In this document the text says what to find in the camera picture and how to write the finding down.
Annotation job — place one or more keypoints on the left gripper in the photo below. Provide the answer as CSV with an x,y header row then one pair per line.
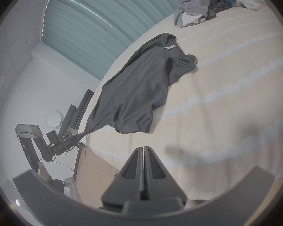
x,y
69,140

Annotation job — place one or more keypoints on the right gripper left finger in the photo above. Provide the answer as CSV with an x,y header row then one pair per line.
x,y
122,189

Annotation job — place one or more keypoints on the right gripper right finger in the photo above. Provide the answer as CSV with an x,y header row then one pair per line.
x,y
165,188

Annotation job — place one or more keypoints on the black T-shirt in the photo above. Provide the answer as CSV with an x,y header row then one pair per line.
x,y
136,90

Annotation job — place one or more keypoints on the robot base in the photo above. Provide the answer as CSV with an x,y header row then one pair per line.
x,y
69,185

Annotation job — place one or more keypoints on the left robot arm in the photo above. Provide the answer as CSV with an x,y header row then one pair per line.
x,y
29,129

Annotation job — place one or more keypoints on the bed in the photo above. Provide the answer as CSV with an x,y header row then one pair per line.
x,y
226,102

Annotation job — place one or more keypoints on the pile of clothes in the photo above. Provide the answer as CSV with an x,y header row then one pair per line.
x,y
193,6

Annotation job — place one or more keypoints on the white round object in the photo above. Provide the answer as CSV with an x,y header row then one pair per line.
x,y
53,119

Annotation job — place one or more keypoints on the blue-green curtain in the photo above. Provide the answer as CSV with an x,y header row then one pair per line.
x,y
80,36
132,3

